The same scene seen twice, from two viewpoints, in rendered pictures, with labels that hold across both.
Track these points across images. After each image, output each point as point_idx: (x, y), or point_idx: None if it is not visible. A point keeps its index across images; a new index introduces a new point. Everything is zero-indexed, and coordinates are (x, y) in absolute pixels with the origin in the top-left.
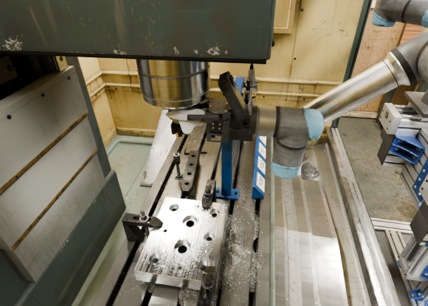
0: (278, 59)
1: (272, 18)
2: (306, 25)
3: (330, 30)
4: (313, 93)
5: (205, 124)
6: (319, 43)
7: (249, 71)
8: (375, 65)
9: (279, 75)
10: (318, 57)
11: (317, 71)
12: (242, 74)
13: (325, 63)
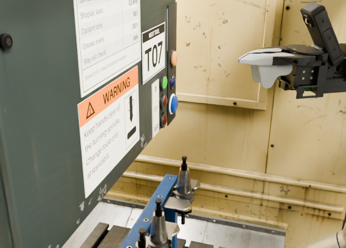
0: (247, 144)
1: (13, 227)
2: (287, 100)
3: (325, 111)
4: (304, 199)
5: (126, 234)
6: (309, 127)
7: (179, 173)
8: (324, 240)
9: (248, 167)
10: (308, 147)
11: (308, 167)
12: (194, 160)
13: (321, 156)
